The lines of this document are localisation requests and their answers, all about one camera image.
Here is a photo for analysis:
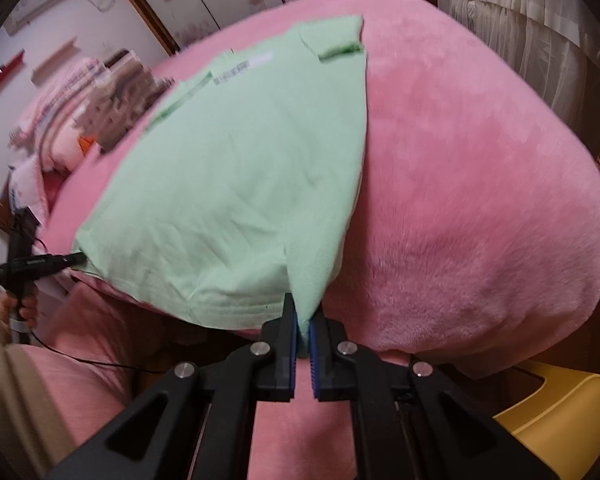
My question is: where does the lace cloth covered furniture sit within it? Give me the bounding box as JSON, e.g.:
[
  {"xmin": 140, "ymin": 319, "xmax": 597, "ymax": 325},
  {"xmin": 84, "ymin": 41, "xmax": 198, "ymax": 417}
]
[{"xmin": 432, "ymin": 0, "xmax": 600, "ymax": 156}]

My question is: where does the yellow plastic stool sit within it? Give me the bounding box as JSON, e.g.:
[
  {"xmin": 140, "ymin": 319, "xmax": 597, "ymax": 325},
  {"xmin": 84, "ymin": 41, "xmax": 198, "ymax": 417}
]
[{"xmin": 492, "ymin": 359, "xmax": 600, "ymax": 453}]

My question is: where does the person's left hand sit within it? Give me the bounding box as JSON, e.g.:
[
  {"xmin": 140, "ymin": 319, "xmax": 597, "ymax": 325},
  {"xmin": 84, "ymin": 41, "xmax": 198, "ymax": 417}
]
[{"xmin": 0, "ymin": 292, "xmax": 40, "ymax": 331}]

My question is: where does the white air conditioner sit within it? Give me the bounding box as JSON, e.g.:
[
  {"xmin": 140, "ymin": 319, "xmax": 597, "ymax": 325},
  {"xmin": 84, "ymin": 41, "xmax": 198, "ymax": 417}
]
[{"xmin": 4, "ymin": 0, "xmax": 86, "ymax": 36}]

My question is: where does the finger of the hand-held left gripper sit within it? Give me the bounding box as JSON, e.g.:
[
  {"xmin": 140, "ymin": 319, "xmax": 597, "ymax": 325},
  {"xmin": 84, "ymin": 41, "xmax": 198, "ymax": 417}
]
[{"xmin": 50, "ymin": 253, "xmax": 88, "ymax": 273}]

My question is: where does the red wall shelf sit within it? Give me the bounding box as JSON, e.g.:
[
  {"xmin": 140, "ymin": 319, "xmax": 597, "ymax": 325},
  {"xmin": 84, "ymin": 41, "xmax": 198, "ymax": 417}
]
[{"xmin": 0, "ymin": 49, "xmax": 27, "ymax": 111}]

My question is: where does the black cable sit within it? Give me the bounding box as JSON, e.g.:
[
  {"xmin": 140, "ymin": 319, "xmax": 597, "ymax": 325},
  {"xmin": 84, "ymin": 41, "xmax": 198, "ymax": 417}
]
[{"xmin": 27, "ymin": 327, "xmax": 161, "ymax": 375}]

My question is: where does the stack of folded clothes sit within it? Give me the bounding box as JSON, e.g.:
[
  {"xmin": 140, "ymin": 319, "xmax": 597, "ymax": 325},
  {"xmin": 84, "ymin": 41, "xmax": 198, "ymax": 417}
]
[{"xmin": 72, "ymin": 49, "xmax": 176, "ymax": 153}]

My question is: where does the pink bed blanket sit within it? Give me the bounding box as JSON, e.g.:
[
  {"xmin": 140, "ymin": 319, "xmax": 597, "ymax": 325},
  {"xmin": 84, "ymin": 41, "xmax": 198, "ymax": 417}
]
[{"xmin": 30, "ymin": 0, "xmax": 600, "ymax": 480}]

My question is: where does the pale wall shelf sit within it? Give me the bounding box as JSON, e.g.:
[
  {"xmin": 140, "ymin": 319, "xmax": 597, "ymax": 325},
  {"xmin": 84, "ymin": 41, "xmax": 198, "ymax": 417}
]
[{"xmin": 30, "ymin": 37, "xmax": 78, "ymax": 83}]

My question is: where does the green T-shirt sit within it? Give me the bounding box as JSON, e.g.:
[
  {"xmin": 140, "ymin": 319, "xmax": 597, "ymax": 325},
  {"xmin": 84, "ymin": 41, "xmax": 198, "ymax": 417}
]
[{"xmin": 72, "ymin": 15, "xmax": 370, "ymax": 331}]

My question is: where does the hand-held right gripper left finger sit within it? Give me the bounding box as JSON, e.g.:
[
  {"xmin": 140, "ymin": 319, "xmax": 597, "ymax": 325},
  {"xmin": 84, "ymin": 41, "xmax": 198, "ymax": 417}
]
[{"xmin": 45, "ymin": 292, "xmax": 299, "ymax": 480}]

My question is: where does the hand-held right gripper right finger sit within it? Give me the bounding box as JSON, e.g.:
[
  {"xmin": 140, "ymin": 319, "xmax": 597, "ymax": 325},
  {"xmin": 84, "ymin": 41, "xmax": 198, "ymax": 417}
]
[{"xmin": 307, "ymin": 310, "xmax": 556, "ymax": 480}]

